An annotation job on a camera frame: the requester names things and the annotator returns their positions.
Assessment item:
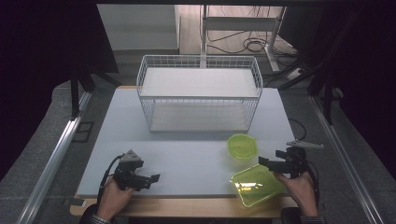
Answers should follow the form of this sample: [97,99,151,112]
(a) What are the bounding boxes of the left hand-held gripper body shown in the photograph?
[112,149,152,191]

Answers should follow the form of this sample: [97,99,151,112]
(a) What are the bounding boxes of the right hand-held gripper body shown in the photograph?
[276,139,325,179]

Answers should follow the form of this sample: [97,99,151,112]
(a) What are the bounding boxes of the green square plastic container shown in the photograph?
[229,163,290,208]

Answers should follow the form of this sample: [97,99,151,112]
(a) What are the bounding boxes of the person's left hand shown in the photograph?
[96,176,135,222]

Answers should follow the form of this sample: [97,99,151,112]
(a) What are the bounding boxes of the person's right hand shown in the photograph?
[273,170,318,217]

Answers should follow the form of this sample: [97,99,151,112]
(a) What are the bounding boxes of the green round plastic lid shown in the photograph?
[226,133,260,161]

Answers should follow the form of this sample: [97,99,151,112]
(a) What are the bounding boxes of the wooden table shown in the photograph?
[69,85,299,219]

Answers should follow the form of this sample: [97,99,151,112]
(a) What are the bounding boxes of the black metal stand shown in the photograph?
[277,8,366,126]
[69,69,123,121]

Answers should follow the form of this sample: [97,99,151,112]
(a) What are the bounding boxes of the white power strip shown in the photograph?
[285,67,305,82]

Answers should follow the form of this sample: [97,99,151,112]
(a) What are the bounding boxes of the white cabinet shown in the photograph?
[96,4,181,52]

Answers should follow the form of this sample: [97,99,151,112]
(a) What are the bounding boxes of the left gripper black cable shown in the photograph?
[96,154,125,208]

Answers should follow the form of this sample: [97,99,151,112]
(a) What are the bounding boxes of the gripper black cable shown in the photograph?
[305,160,321,210]
[96,154,125,208]

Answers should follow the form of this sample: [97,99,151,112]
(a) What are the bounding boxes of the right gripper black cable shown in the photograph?
[305,160,321,210]

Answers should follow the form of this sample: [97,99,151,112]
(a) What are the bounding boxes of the black floor cable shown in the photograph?
[288,118,308,142]

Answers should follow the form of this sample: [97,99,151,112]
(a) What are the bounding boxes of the aluminium rail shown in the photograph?
[15,91,93,224]
[309,94,386,224]

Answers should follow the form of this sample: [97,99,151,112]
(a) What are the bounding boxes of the black square floor frame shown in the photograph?
[71,120,95,144]

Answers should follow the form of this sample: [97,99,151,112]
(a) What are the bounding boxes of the white wire shelf rack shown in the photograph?
[135,54,264,134]

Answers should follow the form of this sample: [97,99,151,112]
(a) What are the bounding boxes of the black floor cables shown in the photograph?
[206,6,297,58]

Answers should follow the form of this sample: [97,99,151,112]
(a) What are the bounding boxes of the white desk frame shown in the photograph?
[200,4,288,74]

